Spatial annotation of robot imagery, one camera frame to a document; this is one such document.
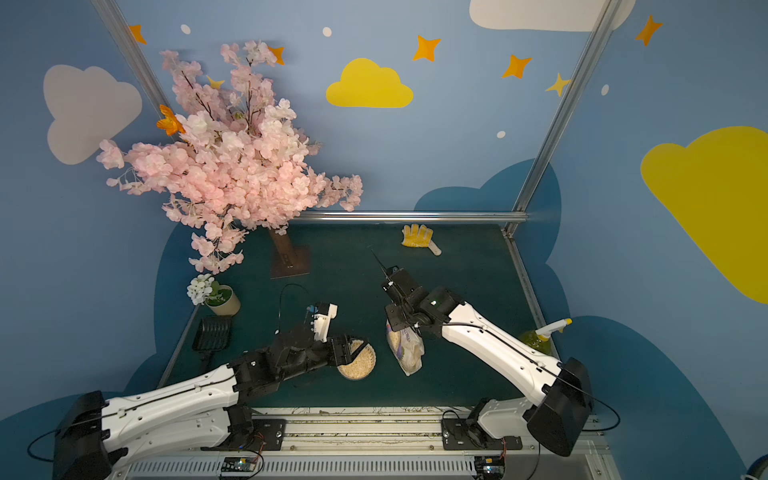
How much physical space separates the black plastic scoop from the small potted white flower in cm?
3

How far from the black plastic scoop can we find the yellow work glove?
27.1 inches

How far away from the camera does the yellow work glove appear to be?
1170mm

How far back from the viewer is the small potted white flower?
88 centimetres

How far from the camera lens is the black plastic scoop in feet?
2.96

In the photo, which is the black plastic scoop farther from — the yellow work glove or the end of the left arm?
the yellow work glove

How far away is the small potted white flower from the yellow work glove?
25.4 inches

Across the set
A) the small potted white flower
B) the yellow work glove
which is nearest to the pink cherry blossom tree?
the small potted white flower
